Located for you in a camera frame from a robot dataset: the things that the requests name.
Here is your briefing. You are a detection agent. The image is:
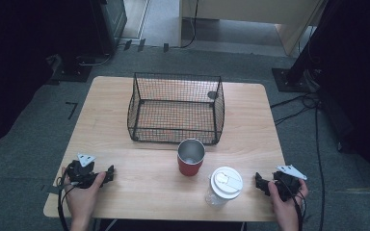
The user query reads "black wire mesh basket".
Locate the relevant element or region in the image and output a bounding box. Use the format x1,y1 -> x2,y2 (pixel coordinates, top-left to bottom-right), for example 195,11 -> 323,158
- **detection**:
126,71 -> 225,146

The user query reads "black hanging cable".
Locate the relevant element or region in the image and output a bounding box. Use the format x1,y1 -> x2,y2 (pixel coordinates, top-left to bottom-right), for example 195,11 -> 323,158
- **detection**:
180,0 -> 200,50

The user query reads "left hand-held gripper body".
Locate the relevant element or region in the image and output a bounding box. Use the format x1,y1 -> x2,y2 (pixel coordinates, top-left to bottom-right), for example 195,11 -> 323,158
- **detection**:
65,152 -> 98,190

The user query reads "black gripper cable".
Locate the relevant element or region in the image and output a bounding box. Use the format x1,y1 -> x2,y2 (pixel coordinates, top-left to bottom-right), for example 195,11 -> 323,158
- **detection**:
56,167 -> 80,231
280,179 -> 306,231

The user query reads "black equipment box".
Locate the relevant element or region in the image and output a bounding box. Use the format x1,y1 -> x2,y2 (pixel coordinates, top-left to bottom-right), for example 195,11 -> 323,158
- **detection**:
89,0 -> 128,56

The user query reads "red cup with steel interior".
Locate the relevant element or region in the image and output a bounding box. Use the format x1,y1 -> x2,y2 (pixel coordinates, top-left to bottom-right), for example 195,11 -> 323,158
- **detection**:
176,138 -> 206,177

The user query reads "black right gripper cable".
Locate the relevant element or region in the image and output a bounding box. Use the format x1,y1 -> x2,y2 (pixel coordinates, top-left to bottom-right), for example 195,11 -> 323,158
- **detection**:
280,179 -> 306,231

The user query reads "black floor cable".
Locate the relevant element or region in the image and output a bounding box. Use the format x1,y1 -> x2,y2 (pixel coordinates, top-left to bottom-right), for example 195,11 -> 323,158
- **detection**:
313,95 -> 326,231
269,91 -> 319,127

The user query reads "person's left hand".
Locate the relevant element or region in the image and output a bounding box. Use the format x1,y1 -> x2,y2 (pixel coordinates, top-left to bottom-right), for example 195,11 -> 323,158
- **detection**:
61,167 -> 108,225

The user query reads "black flat base plate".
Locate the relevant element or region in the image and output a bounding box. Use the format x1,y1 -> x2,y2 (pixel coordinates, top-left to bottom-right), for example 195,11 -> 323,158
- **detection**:
46,55 -> 93,85

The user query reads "light wooden cabinet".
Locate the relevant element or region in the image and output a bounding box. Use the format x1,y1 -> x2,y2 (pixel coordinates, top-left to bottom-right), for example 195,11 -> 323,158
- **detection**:
178,0 -> 326,58

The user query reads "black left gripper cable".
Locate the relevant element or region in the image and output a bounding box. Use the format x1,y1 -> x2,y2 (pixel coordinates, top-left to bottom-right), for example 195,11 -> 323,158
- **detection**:
56,167 -> 80,231

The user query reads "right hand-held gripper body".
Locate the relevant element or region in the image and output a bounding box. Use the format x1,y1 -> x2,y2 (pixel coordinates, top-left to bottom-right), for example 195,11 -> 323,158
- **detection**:
272,165 -> 308,202

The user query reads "person's right hand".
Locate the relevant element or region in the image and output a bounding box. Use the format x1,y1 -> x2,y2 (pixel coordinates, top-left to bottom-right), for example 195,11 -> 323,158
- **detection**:
267,178 -> 310,231

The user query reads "black stand with base plate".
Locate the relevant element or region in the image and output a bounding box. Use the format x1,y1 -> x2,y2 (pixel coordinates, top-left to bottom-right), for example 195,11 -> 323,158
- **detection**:
271,0 -> 338,94

